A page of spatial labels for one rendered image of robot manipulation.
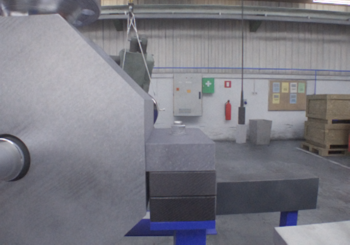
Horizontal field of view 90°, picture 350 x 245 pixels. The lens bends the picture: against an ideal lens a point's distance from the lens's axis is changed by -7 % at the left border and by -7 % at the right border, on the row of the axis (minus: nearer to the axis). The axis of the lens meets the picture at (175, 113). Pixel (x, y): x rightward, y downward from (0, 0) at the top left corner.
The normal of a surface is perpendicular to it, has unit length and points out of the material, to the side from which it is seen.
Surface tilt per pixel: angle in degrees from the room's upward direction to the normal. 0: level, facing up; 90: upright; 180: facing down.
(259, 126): 93
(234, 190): 90
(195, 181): 90
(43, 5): 117
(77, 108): 90
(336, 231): 0
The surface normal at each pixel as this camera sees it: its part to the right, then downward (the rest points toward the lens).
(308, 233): 0.00, -1.00
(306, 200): 0.04, 0.07
